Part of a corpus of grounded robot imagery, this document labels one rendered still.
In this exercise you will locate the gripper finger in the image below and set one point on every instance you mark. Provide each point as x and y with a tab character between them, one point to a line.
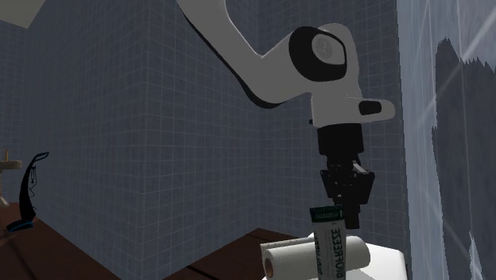
328	184
356	194

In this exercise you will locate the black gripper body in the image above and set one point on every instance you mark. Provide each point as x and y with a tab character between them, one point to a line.
340	141

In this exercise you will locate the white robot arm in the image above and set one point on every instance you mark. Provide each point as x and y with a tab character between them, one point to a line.
279	73

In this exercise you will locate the white tube with green cap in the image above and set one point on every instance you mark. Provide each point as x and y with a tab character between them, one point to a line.
329	248

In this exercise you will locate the white paper towel roll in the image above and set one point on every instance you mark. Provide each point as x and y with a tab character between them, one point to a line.
294	258

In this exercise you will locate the grey shower curtain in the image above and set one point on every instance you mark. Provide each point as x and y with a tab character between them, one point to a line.
465	155

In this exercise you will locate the black curved stand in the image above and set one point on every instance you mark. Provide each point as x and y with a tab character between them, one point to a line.
26	194

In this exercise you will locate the beige pedestal stand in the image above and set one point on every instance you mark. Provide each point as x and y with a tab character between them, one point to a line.
7	164

